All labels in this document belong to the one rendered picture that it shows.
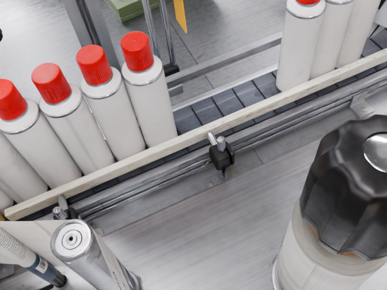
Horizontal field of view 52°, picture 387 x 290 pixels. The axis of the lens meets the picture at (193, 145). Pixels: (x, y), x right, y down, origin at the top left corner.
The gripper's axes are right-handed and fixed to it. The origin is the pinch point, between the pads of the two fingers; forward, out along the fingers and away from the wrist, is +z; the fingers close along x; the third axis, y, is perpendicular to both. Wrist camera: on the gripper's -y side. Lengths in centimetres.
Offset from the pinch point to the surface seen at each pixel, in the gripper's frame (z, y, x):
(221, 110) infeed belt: 18.1, -0.2, -20.6
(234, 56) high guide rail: 9.2, -2.6, -21.4
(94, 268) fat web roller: 17, 21, -48
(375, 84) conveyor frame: 6.9, 5.7, 3.1
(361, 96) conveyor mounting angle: 9.2, 6.3, 1.2
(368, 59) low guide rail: 3.1, 4.3, -1.5
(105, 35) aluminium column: 13.8, -11.8, -37.8
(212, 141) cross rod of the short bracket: 17.8, 6.5, -26.1
